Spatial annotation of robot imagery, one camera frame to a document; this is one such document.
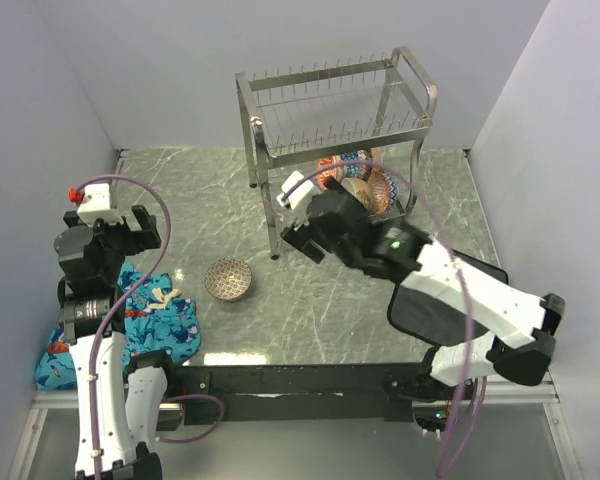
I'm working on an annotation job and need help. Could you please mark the plain white grey bowl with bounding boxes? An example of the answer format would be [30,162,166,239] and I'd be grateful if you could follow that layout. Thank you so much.
[341,178,373,211]

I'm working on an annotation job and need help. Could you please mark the blue triangle pattern bowl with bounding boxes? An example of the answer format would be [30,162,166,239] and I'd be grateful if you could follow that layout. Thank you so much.
[340,150,370,180]

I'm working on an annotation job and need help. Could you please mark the red geometric pattern bowl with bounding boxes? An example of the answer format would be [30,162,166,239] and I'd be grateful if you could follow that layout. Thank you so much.
[367,170,399,215]

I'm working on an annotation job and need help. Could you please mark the orange floral pattern bowl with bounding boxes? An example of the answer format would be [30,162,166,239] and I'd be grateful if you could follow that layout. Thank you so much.
[316,155,346,190]

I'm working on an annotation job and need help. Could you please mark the steel two-tier dish rack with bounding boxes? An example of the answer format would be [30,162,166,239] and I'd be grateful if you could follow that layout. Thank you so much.
[235,46,439,260]

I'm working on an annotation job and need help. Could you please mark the brown floral pattern bowl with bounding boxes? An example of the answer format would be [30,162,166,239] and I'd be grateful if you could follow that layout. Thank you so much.
[204,257,253,301]

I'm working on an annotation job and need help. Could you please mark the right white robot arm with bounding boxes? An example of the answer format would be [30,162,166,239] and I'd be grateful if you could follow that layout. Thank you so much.
[277,172,566,399]

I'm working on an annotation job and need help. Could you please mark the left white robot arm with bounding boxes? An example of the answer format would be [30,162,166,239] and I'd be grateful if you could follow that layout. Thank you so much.
[54,205,180,479]

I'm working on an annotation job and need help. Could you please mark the blue shark print cloth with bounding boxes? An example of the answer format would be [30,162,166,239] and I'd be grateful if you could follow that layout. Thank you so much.
[34,273,201,391]

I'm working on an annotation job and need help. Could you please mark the black microfibre cloth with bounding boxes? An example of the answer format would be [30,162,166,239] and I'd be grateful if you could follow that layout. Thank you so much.
[387,250,509,347]

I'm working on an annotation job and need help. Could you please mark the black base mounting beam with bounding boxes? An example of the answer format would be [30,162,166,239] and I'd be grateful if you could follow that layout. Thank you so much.
[164,363,454,422]

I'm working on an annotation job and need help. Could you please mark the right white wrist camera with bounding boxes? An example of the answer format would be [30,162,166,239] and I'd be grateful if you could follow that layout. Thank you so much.
[276,171,321,211]

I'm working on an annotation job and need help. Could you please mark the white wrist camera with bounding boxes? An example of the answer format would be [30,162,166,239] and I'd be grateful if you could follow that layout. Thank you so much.
[69,183,123,226]
[276,171,321,211]

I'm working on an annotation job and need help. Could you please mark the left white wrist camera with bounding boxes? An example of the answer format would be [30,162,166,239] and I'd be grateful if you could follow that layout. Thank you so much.
[69,183,123,226]

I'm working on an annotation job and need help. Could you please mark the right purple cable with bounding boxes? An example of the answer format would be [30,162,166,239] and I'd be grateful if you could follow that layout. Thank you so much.
[279,161,489,479]

